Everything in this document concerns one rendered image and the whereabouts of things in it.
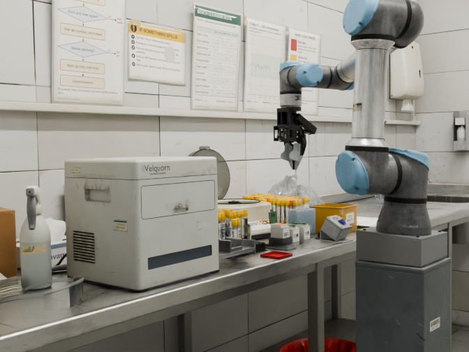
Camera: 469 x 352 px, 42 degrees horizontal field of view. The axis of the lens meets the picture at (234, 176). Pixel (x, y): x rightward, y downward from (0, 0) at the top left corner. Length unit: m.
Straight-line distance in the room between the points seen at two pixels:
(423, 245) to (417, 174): 0.19
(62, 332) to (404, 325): 0.91
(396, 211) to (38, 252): 0.94
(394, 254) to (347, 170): 0.27
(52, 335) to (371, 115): 0.95
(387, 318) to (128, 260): 0.74
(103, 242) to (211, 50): 1.25
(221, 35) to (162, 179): 1.25
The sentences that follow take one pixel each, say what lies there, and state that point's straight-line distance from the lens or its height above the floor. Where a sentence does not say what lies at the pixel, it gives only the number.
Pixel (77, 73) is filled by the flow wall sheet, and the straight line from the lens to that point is 2.07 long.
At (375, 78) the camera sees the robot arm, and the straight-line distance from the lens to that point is 1.65.
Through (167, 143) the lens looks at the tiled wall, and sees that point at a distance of 2.32.
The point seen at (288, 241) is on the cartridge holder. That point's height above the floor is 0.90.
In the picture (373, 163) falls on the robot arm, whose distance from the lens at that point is 1.63.
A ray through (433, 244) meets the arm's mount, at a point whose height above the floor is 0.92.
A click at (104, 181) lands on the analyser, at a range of 1.45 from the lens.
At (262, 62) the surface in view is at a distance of 2.78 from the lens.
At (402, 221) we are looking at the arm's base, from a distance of 1.71.
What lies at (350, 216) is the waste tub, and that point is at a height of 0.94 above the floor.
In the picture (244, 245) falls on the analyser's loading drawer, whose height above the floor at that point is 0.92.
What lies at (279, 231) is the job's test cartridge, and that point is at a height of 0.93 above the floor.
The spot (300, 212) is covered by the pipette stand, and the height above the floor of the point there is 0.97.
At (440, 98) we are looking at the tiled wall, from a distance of 4.24.
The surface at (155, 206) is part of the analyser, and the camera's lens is 1.41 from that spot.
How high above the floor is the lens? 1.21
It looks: 3 degrees down
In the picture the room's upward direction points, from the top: 1 degrees counter-clockwise
